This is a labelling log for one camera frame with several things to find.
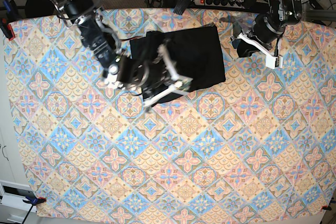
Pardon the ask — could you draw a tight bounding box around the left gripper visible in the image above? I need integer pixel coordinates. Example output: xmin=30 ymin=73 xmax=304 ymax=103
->
xmin=230 ymin=14 xmax=285 ymax=69

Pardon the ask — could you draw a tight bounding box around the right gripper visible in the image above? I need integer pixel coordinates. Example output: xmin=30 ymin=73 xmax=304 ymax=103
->
xmin=117 ymin=44 xmax=192 ymax=112

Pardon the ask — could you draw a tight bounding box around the black T-shirt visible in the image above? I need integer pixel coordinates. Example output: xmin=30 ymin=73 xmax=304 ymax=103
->
xmin=130 ymin=24 xmax=226 ymax=92

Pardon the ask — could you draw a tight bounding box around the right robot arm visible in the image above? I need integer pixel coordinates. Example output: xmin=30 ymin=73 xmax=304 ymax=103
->
xmin=50 ymin=0 xmax=192 ymax=108

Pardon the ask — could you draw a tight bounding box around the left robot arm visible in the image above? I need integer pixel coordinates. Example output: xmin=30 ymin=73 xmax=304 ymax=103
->
xmin=230 ymin=0 xmax=302 ymax=69

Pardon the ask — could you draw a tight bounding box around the white power strip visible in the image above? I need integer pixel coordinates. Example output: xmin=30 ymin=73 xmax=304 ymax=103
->
xmin=194 ymin=0 xmax=243 ymax=8

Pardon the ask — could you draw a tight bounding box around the patterned tablecloth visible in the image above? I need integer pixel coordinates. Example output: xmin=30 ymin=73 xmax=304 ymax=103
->
xmin=3 ymin=9 xmax=335 ymax=223

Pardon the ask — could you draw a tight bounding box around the black round stand base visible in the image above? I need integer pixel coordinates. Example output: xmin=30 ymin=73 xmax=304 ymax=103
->
xmin=25 ymin=0 xmax=55 ymax=18

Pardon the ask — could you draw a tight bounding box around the orange clamp bottom right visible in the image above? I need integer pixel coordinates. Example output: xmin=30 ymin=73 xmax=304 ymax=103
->
xmin=322 ymin=206 xmax=332 ymax=211

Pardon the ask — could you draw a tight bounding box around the blue clamp top left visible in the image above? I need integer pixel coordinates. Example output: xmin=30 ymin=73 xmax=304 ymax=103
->
xmin=1 ymin=0 xmax=15 ymax=41

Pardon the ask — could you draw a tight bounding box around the blue clamp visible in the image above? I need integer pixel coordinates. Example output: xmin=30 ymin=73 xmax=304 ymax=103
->
xmin=1 ymin=0 xmax=15 ymax=41
xmin=22 ymin=196 xmax=47 ymax=224

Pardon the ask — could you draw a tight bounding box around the blue clamp bottom left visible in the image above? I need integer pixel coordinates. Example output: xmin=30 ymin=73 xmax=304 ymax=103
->
xmin=22 ymin=196 xmax=47 ymax=224

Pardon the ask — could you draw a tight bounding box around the white cabinet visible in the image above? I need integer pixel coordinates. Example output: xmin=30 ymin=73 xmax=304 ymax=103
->
xmin=0 ymin=37 xmax=40 ymax=224

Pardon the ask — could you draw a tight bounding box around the black mesh strap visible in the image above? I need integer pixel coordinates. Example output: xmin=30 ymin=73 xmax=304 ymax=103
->
xmin=173 ymin=0 xmax=196 ymax=15

